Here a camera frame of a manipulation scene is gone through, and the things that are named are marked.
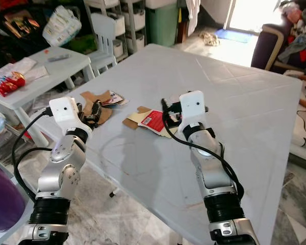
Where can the crumpled printed carton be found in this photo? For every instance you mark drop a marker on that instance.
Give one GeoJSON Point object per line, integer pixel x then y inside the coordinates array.
{"type": "Point", "coordinates": [116, 98]}

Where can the white drawer storage rack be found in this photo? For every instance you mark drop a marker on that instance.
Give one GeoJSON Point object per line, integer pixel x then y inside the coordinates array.
{"type": "Point", "coordinates": [135, 20]}
{"type": "Point", "coordinates": [119, 23]}

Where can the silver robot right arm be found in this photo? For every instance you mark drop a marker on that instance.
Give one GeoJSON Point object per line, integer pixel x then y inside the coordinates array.
{"type": "Point", "coordinates": [214, 178]}

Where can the white paper sheet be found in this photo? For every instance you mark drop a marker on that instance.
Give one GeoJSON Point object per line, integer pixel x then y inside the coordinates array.
{"type": "Point", "coordinates": [20, 65]}

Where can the red white carton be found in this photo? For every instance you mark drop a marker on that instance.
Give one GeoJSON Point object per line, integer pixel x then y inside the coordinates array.
{"type": "Point", "coordinates": [153, 121]}

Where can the white hanging cloth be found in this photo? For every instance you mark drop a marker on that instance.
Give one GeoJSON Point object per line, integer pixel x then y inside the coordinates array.
{"type": "Point", "coordinates": [193, 15]}

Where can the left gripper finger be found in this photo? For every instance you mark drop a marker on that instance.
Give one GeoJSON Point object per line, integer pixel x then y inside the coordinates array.
{"type": "Point", "coordinates": [97, 108]}
{"type": "Point", "coordinates": [88, 109]}

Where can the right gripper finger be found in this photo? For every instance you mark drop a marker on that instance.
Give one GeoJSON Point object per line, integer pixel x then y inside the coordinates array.
{"type": "Point", "coordinates": [168, 119]}
{"type": "Point", "coordinates": [166, 104]}

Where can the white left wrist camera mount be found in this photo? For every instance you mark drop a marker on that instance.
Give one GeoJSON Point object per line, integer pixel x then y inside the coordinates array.
{"type": "Point", "coordinates": [66, 112]}

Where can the green laundry bin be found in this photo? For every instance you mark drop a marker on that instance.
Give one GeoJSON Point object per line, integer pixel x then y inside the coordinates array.
{"type": "Point", "coordinates": [160, 25]}

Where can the brown cardboard piece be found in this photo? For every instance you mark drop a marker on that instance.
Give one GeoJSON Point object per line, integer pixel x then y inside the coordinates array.
{"type": "Point", "coordinates": [89, 99]}

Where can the dark printed box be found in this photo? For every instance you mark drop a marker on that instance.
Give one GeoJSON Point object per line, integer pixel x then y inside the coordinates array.
{"type": "Point", "coordinates": [20, 23]}

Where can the blue floor mat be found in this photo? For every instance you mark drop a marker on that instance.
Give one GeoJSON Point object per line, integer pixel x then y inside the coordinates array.
{"type": "Point", "coordinates": [233, 35]}

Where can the grey remote control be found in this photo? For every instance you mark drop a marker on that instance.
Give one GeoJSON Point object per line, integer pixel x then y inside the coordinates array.
{"type": "Point", "coordinates": [58, 58]}

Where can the small red bowl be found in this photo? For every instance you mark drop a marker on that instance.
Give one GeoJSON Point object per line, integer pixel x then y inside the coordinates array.
{"type": "Point", "coordinates": [28, 134]}

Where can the pile of clothes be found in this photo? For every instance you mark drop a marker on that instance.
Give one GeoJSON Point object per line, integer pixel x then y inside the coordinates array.
{"type": "Point", "coordinates": [298, 30]}

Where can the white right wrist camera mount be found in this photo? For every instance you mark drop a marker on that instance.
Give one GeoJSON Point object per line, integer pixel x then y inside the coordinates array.
{"type": "Point", "coordinates": [192, 107]}

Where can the beige sandal pair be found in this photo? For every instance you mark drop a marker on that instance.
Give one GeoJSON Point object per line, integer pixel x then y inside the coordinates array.
{"type": "Point", "coordinates": [209, 38]}

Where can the dark armchair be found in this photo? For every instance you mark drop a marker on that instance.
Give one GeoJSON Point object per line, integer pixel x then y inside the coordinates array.
{"type": "Point", "coordinates": [268, 46]}

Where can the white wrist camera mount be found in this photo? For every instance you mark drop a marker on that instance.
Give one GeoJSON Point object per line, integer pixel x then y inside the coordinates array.
{"type": "Point", "coordinates": [192, 107]}
{"type": "Point", "coordinates": [66, 112]}

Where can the white printed diaper pack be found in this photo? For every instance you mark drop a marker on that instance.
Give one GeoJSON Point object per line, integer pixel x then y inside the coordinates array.
{"type": "Point", "coordinates": [61, 28]}

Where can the white child chair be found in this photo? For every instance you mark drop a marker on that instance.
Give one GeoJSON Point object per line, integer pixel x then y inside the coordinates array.
{"type": "Point", "coordinates": [102, 30]}

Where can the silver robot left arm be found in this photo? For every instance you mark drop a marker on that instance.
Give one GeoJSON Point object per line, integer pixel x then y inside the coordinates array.
{"type": "Point", "coordinates": [64, 173]}

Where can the purple plastic rubbish bin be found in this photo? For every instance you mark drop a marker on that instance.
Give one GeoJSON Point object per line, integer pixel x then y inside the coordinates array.
{"type": "Point", "coordinates": [4, 204]}

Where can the small white plastic table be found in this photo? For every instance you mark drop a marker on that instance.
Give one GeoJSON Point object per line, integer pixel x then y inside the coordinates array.
{"type": "Point", "coordinates": [61, 69]}

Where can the red snack packet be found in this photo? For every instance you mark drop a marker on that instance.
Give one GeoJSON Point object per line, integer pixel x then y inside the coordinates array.
{"type": "Point", "coordinates": [10, 84]}

